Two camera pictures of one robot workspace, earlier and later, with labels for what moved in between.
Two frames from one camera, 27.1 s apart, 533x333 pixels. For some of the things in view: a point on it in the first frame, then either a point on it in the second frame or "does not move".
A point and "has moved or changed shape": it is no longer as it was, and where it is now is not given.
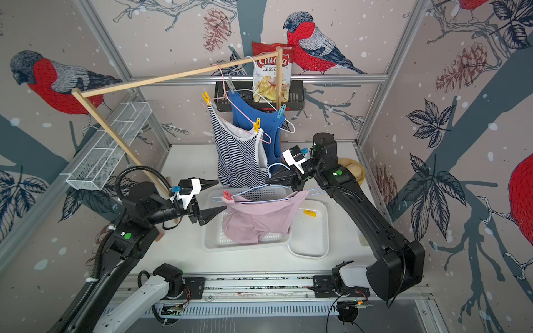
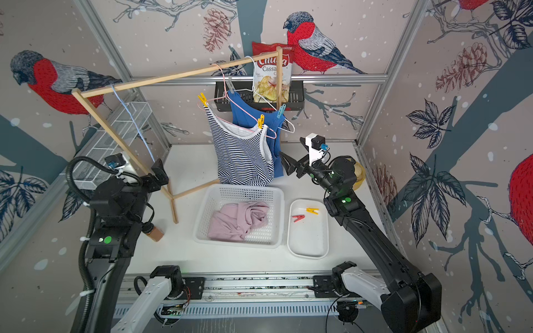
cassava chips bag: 265,72 does not move
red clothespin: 227,195 -> 298,218
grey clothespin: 230,84 does not move
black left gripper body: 192,212 -> 149,184
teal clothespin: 281,111 does not move
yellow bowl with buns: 355,168 does not move
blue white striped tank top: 241,160 does not move
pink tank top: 246,223 has moved or changed shape
